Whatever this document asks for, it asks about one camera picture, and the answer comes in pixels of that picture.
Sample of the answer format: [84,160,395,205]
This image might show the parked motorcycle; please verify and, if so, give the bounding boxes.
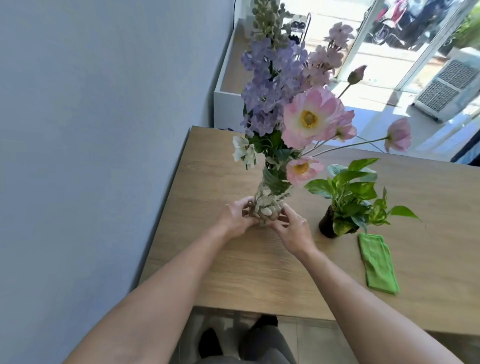
[365,0,452,51]

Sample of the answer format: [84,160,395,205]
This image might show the wooden table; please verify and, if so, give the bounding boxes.
[138,126,480,337]

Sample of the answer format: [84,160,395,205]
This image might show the person's right forearm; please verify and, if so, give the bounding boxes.
[297,249,466,364]

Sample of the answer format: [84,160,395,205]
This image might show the green pothos plant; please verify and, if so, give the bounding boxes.
[304,158,421,237]

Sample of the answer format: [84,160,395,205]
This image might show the white air cooler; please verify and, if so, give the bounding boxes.
[413,47,480,124]

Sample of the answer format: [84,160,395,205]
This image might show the person's left hand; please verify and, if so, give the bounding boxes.
[218,196,260,240]

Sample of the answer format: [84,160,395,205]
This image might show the green folded cloth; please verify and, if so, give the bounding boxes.
[358,233,400,295]

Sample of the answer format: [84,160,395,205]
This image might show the person's left forearm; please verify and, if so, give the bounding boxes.
[60,223,241,364]

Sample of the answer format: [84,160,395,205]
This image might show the white low cabinet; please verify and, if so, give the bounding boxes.
[213,18,263,133]

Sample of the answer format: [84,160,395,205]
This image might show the glass vase with pebbles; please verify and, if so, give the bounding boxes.
[252,165,293,226]

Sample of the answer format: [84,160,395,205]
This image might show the dark glass plant pot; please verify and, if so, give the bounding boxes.
[319,205,343,239]

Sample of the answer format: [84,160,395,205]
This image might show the pink and purple flower bouquet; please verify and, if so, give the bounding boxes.
[232,0,412,188]

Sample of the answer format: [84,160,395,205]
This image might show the person's black shoe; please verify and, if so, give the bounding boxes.
[198,328,224,360]
[250,314,279,332]

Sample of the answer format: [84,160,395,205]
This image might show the person's grey trouser leg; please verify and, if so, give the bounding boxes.
[195,325,297,364]

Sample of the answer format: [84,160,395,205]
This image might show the shoe rack with shoes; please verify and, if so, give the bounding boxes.
[287,12,312,44]

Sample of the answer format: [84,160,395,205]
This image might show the person's right hand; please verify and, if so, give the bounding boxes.
[268,203,318,259]

